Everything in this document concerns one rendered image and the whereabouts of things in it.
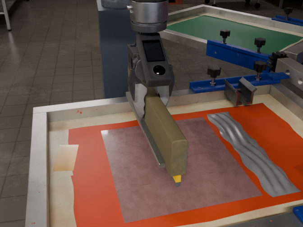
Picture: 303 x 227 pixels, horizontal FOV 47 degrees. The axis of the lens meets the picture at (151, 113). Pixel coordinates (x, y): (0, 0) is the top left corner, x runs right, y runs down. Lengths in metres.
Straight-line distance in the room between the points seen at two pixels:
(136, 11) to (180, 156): 0.28
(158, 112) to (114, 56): 0.61
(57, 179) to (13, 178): 1.62
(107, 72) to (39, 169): 0.57
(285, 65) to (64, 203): 0.84
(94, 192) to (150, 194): 0.12
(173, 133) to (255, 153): 0.35
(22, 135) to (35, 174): 2.05
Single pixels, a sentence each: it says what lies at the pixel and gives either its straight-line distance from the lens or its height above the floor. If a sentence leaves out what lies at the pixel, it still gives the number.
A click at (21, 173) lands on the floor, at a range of 2.45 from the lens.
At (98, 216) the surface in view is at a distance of 0.72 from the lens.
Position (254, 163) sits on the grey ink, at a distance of 0.86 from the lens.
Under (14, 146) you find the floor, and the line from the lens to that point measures 2.73.
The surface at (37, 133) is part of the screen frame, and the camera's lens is 0.93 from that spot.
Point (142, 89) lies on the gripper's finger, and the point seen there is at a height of 1.16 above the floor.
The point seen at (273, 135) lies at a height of 0.96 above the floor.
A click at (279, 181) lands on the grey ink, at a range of 0.83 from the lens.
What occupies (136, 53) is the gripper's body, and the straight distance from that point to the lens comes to 0.71.
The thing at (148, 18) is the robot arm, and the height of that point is 1.31.
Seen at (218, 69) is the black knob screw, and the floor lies 1.06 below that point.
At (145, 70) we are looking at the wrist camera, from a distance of 0.64.
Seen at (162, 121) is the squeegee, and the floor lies 1.14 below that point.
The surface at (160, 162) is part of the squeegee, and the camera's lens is 0.64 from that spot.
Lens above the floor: 1.47
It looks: 30 degrees down
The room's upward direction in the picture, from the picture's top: straight up
